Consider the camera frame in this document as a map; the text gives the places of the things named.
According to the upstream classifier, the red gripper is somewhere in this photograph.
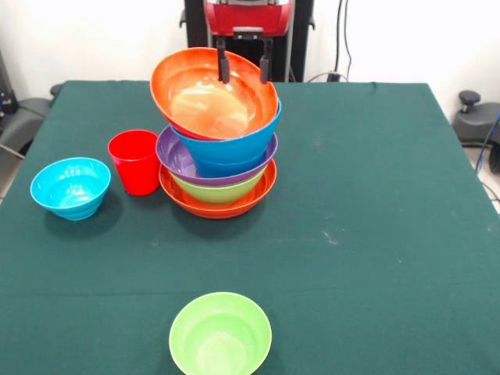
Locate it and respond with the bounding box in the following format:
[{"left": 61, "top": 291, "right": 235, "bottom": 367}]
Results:
[{"left": 203, "top": 0, "right": 295, "bottom": 84}]

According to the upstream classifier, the orange bowl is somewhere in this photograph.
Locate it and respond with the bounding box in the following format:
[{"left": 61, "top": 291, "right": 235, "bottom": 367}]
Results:
[
  {"left": 150, "top": 47, "right": 280, "bottom": 141},
  {"left": 158, "top": 158, "right": 278, "bottom": 220}
]

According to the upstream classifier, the large blue bowl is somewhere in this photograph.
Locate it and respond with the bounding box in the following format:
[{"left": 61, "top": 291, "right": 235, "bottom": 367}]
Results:
[{"left": 170, "top": 99, "right": 283, "bottom": 163}]

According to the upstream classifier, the translucent blue straight-sided bowl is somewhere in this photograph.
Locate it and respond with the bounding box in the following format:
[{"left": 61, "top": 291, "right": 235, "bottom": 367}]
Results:
[{"left": 193, "top": 150, "right": 267, "bottom": 177}]

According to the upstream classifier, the purple bowl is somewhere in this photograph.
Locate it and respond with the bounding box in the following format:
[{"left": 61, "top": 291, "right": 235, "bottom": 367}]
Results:
[{"left": 155, "top": 124, "right": 279, "bottom": 187}]

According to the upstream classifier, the large green bowl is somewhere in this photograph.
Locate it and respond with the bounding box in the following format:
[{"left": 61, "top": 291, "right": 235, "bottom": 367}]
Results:
[{"left": 170, "top": 163, "right": 270, "bottom": 205}]

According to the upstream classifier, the red cup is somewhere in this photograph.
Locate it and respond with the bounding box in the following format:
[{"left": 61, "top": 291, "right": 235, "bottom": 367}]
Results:
[{"left": 107, "top": 129, "right": 160, "bottom": 196}]

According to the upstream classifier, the small blue ribbed bowl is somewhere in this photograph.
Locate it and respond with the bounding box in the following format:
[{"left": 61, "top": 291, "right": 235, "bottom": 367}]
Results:
[{"left": 30, "top": 156, "right": 112, "bottom": 221}]

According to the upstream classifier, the small green bowl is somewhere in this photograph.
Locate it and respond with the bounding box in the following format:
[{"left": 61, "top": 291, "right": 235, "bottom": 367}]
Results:
[{"left": 168, "top": 291, "right": 273, "bottom": 375}]

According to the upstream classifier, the dark green tablecloth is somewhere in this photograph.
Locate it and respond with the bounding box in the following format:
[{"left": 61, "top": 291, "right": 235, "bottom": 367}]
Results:
[{"left": 0, "top": 80, "right": 500, "bottom": 375}]

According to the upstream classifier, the black wall cable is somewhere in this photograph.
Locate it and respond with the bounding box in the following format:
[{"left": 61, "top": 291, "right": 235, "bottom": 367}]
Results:
[{"left": 334, "top": 0, "right": 355, "bottom": 81}]

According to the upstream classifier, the black pedestal leg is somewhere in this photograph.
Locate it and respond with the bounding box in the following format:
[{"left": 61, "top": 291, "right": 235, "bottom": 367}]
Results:
[
  {"left": 0, "top": 83, "right": 63, "bottom": 157},
  {"left": 452, "top": 90, "right": 500, "bottom": 144}
]

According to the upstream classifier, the blue cable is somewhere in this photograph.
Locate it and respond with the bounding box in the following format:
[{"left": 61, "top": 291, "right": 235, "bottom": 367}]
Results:
[{"left": 474, "top": 112, "right": 500, "bottom": 175}]

